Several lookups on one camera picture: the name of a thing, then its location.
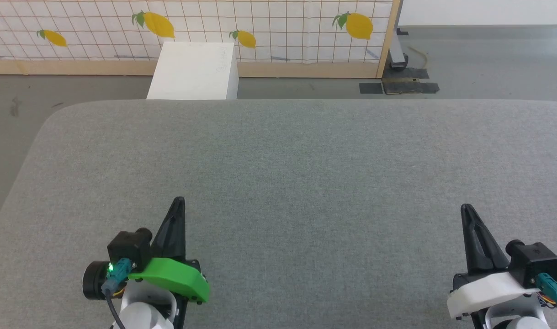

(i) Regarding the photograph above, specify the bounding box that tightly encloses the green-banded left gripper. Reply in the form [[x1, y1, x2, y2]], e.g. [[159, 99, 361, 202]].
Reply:
[[127, 196, 211, 329]]

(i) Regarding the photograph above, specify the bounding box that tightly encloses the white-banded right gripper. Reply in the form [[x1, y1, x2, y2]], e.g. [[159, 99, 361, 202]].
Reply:
[[446, 203, 543, 329]]

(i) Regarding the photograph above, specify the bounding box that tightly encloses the white rectangular box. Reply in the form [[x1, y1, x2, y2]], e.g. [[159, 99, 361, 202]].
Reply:
[[146, 42, 239, 101]]

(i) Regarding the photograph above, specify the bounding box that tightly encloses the long black tape strip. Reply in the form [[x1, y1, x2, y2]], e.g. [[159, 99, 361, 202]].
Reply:
[[382, 81, 440, 96]]

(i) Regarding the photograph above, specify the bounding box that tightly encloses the black floor mat patch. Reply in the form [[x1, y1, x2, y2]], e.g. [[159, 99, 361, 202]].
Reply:
[[388, 68, 430, 81]]

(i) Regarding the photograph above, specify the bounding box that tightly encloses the grey metal stand leg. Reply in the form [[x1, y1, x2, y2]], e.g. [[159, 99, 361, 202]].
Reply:
[[387, 0, 410, 72]]

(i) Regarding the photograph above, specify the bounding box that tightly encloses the black cable with teal plug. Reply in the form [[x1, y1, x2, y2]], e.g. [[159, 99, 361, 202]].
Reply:
[[101, 258, 133, 329], [536, 273, 557, 315]]

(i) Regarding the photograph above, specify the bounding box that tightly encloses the yellow floor cable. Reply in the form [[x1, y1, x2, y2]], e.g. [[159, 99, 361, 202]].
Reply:
[[408, 45, 430, 69]]

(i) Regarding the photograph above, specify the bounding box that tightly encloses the lemon-print grid partition wooden frame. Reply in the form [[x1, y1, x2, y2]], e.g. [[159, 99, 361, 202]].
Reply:
[[0, 0, 401, 79]]

